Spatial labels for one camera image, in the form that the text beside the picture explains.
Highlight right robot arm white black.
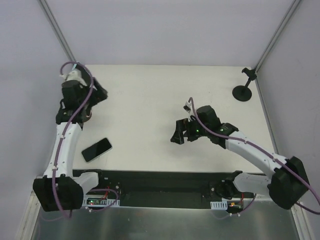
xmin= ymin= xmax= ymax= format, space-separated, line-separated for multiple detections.
xmin=170 ymin=104 xmax=310 ymax=210

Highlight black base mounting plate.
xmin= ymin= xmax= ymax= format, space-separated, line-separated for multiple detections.
xmin=72 ymin=169 xmax=253 ymax=210

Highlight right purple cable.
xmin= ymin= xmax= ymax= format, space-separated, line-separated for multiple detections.
xmin=188 ymin=97 xmax=320 ymax=215

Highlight left white cable duct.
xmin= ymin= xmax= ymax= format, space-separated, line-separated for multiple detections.
xmin=82 ymin=197 xmax=120 ymax=208

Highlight right aluminium frame post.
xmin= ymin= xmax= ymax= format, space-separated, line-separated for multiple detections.
xmin=253 ymin=0 xmax=303 ymax=73

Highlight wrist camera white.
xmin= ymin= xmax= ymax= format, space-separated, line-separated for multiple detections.
xmin=59 ymin=69 xmax=87 ymax=86
xmin=183 ymin=100 xmax=194 ymax=122

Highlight green case phone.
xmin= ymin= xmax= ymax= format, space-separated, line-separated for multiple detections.
xmin=81 ymin=137 xmax=113 ymax=163

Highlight white cable duct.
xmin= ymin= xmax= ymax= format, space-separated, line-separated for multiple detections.
xmin=210 ymin=200 xmax=228 ymax=211
xmin=82 ymin=197 xmax=120 ymax=208

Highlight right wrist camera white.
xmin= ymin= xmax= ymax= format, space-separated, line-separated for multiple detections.
xmin=183 ymin=100 xmax=194 ymax=122

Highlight pink case phone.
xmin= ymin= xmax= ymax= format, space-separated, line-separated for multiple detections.
xmin=83 ymin=113 xmax=92 ymax=122

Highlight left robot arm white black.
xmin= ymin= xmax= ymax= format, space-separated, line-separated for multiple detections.
xmin=32 ymin=79 xmax=108 ymax=212

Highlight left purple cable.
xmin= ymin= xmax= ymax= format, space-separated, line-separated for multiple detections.
xmin=37 ymin=61 xmax=120 ymax=220

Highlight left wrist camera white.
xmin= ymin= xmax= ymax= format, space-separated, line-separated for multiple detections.
xmin=59 ymin=69 xmax=87 ymax=86

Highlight right white cable duct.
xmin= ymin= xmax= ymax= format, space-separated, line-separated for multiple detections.
xmin=210 ymin=200 xmax=228 ymax=211

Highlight purple cable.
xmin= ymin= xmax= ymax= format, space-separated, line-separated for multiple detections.
xmin=188 ymin=97 xmax=320 ymax=215
xmin=37 ymin=61 xmax=120 ymax=220

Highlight black tall corner phone stand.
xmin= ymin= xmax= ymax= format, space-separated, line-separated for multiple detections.
xmin=232 ymin=67 xmax=257 ymax=102

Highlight left aluminium frame post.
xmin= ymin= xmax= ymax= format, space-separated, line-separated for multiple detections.
xmin=37 ymin=0 xmax=76 ymax=62

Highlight light blue case phone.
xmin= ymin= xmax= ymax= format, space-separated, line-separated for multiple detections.
xmin=73 ymin=62 xmax=92 ymax=85

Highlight aluminium frame post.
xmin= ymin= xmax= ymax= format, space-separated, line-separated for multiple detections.
xmin=37 ymin=0 xmax=76 ymax=62
xmin=253 ymin=0 xmax=303 ymax=73

